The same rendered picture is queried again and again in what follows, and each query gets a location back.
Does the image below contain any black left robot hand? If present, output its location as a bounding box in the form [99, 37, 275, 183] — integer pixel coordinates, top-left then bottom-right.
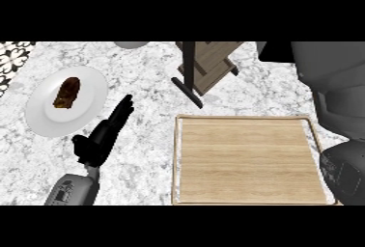
[70, 94, 136, 169]

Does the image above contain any dark brown eggplant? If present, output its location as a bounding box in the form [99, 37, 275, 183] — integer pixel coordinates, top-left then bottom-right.
[52, 76, 83, 110]

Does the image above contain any black and wood tiered basket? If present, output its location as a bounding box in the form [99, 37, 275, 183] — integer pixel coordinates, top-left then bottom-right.
[170, 41, 246, 110]

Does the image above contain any pale wooden tray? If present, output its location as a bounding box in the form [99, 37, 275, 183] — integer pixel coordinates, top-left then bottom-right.
[170, 114, 345, 206]

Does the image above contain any white oval plate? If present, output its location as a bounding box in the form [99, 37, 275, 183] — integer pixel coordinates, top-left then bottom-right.
[24, 66, 110, 139]

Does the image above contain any grey round bowl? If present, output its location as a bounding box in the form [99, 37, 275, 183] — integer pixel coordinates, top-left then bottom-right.
[113, 41, 152, 50]

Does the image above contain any black appliance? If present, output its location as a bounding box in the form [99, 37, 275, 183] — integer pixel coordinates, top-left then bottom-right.
[256, 41, 297, 64]

